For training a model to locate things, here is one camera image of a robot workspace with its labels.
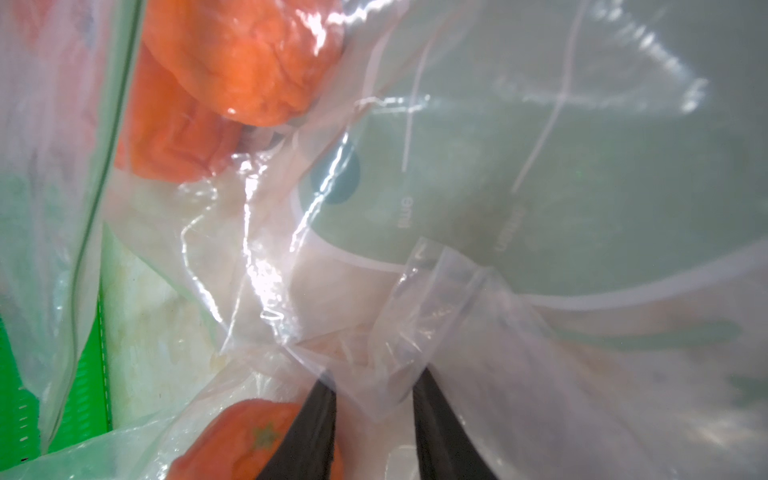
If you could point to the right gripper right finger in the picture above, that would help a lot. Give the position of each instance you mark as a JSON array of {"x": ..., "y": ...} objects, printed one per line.
[{"x": 444, "y": 450}]

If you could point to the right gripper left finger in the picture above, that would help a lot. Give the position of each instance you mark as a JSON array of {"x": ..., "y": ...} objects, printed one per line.
[{"x": 307, "y": 450}]

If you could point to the oranges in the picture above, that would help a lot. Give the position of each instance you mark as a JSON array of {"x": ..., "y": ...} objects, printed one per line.
[
  {"x": 238, "y": 443},
  {"x": 208, "y": 69}
]

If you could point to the blue zip clear bag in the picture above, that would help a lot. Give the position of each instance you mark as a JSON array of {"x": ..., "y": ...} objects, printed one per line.
[{"x": 673, "y": 390}]

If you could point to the green zip bag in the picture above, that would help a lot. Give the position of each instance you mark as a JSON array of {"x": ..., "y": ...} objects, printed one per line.
[
  {"x": 67, "y": 70},
  {"x": 607, "y": 158}
]

